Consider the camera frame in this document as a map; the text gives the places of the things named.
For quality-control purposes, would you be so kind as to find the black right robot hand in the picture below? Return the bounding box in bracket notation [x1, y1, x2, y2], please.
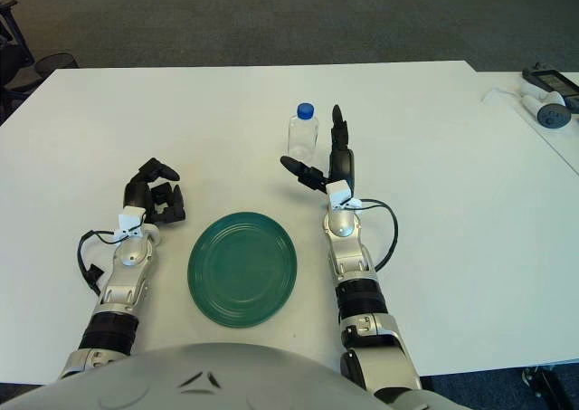
[279, 104, 356, 197]

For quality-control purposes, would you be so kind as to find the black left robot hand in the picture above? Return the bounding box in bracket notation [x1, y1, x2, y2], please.
[124, 157, 188, 224]

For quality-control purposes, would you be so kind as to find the clear bottle blue cap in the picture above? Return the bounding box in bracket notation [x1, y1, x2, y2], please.
[287, 102, 319, 162]

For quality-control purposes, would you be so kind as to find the green ridged plate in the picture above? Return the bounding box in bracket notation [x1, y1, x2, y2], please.
[186, 211, 299, 329]

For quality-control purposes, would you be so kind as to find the black mesh wastebasket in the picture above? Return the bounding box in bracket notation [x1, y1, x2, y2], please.
[34, 52, 79, 83]

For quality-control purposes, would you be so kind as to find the black office chair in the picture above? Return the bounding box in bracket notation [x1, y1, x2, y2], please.
[0, 0, 37, 126]

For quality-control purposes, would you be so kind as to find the silver robot torso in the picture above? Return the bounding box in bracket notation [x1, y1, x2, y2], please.
[0, 340, 376, 410]

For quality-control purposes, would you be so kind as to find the white grey handheld controller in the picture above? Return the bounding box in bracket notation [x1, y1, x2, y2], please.
[519, 81, 574, 129]

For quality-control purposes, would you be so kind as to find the dark handheld screen device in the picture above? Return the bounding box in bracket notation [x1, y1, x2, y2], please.
[521, 62, 579, 112]

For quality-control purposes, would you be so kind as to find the black table base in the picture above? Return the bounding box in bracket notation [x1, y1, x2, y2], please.
[522, 367, 579, 400]

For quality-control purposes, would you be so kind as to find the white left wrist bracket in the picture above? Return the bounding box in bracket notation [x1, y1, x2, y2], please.
[115, 205, 148, 242]

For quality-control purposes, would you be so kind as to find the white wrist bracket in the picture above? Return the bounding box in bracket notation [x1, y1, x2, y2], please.
[325, 179, 363, 212]
[115, 205, 148, 242]

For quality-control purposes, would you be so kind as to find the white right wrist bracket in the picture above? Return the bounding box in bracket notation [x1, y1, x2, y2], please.
[325, 179, 363, 212]

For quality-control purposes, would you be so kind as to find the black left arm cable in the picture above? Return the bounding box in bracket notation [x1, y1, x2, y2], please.
[77, 229, 132, 298]

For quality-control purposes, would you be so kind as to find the thin white cable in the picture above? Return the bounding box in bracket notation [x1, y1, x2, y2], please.
[479, 87, 526, 104]

